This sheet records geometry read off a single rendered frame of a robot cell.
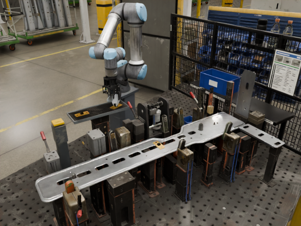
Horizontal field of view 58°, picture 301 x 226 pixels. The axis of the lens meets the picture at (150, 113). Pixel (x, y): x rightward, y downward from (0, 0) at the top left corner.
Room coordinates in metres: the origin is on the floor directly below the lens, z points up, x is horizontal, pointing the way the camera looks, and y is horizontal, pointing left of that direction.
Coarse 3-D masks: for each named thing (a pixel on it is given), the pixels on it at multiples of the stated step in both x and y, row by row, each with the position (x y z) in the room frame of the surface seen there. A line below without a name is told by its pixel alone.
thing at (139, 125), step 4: (132, 120) 1.56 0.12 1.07; (136, 120) 1.56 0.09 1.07; (136, 124) 1.50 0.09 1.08; (140, 124) 1.50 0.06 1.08; (136, 128) 1.48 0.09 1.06; (140, 128) 1.50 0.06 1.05; (132, 132) 1.52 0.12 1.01; (136, 132) 1.48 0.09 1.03; (140, 132) 1.49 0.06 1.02; (132, 136) 1.52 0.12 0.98; (136, 136) 1.48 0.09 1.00; (140, 136) 1.49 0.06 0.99; (132, 140) 1.53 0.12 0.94; (136, 140) 1.48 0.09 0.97; (140, 140) 1.50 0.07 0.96; (136, 152) 1.49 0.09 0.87; (140, 168) 1.50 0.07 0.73; (140, 172) 1.49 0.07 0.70
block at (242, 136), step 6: (240, 132) 1.56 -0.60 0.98; (240, 138) 1.50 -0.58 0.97; (246, 138) 1.49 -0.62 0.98; (240, 144) 1.49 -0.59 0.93; (246, 144) 1.48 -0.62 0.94; (240, 150) 1.49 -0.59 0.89; (246, 150) 1.49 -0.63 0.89; (240, 156) 1.48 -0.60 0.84; (234, 162) 1.51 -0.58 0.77; (240, 162) 1.47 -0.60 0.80; (234, 168) 1.50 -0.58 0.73; (240, 168) 1.48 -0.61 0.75
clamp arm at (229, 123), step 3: (228, 123) 1.45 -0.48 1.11; (231, 123) 1.46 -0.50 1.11; (225, 126) 1.47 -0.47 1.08; (228, 126) 1.45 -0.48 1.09; (231, 126) 1.47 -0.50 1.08; (225, 129) 1.46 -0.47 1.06; (228, 129) 1.46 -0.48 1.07; (225, 132) 1.46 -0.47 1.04; (228, 132) 1.47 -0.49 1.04; (222, 135) 1.48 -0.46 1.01; (222, 138) 1.48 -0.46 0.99
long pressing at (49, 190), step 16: (224, 112) 1.82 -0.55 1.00; (192, 128) 1.58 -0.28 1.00; (208, 128) 1.58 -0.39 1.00; (224, 128) 1.58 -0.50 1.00; (144, 144) 1.39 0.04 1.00; (176, 144) 1.39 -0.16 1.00; (192, 144) 1.41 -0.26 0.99; (96, 160) 1.24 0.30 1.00; (112, 160) 1.24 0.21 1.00; (128, 160) 1.24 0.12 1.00; (144, 160) 1.24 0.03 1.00; (48, 176) 1.10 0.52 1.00; (64, 176) 1.10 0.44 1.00; (96, 176) 1.10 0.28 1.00; (48, 192) 0.98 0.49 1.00
